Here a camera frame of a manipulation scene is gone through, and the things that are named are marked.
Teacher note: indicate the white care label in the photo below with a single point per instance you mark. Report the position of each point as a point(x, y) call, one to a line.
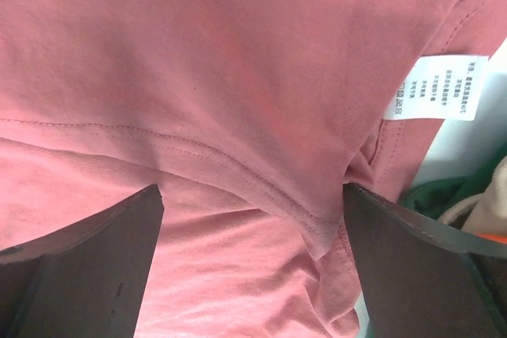
point(442, 87)

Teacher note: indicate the orange folded t-shirt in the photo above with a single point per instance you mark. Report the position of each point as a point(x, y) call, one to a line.
point(496, 238)

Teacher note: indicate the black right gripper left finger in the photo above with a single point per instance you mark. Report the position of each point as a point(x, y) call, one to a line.
point(87, 279)

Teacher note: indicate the dark green folded t-shirt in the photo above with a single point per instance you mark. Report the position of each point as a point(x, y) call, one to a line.
point(433, 198)

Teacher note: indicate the pink t-shirt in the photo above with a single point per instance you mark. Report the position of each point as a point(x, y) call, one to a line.
point(250, 116)

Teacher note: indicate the beige folded t-shirt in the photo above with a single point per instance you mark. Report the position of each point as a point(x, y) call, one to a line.
point(484, 213)

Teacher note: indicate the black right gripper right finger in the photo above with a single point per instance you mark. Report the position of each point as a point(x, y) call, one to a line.
point(421, 278)

